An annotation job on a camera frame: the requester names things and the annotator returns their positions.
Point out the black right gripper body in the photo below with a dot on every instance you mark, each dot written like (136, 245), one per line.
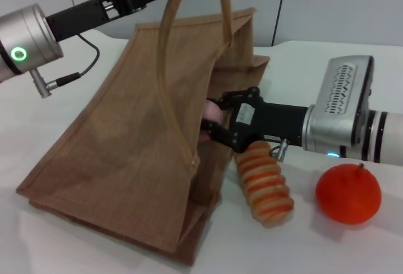
(270, 121)

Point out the pink peach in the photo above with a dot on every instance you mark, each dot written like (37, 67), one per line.
(212, 113)

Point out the dark vertical wall strip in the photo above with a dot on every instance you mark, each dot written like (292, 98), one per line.
(280, 9)

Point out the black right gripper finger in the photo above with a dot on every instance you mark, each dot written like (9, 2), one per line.
(220, 132)
(239, 96)

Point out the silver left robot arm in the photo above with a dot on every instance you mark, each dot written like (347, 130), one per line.
(25, 44)

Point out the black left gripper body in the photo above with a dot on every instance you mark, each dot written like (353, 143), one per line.
(91, 9)

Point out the brown jute handbag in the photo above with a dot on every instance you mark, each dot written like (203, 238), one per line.
(126, 160)

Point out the orange persimmon with stem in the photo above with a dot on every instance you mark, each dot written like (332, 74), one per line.
(348, 195)

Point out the orange striped bread loaf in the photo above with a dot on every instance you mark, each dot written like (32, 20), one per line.
(266, 186)

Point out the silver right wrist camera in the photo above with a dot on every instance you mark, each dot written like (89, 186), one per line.
(344, 91)

